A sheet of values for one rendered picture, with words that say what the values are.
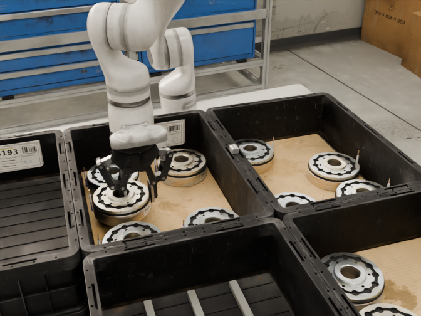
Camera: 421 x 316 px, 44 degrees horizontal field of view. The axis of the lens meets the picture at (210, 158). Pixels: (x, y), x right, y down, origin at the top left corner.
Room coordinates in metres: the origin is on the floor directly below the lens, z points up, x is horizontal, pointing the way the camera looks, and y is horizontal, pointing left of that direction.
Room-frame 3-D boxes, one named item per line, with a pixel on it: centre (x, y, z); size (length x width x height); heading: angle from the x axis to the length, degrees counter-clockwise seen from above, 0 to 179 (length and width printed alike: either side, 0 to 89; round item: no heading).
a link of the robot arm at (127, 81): (0.78, 0.14, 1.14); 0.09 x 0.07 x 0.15; 79
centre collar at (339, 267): (0.58, -0.21, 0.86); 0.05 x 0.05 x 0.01
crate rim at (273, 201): (0.88, -0.19, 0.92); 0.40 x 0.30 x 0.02; 17
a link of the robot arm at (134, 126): (0.76, 0.13, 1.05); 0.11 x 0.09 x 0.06; 18
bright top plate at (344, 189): (0.79, -0.29, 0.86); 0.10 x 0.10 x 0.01
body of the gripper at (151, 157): (0.78, 0.13, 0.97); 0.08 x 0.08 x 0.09
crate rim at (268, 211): (0.79, 0.10, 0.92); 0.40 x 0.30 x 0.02; 17
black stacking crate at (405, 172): (0.88, -0.19, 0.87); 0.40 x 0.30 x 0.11; 17
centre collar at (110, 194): (0.77, 0.16, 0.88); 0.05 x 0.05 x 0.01
